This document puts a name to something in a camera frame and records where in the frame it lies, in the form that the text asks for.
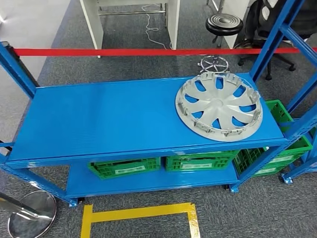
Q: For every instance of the blue metal shelf rack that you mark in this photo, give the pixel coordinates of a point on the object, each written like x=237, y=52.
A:
x=304, y=164
x=111, y=115

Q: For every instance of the green plastic crate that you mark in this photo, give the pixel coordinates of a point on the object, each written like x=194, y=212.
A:
x=173, y=163
x=99, y=169
x=279, y=113
x=313, y=131

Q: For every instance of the red barrier belt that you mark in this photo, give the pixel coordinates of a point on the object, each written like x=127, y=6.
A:
x=124, y=52

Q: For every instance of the silver wheel hubcap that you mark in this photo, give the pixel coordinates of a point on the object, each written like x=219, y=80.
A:
x=219, y=105

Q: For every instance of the black round stool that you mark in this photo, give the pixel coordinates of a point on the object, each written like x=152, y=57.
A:
x=224, y=23

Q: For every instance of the black office chair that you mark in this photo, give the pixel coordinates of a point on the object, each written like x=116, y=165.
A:
x=272, y=19

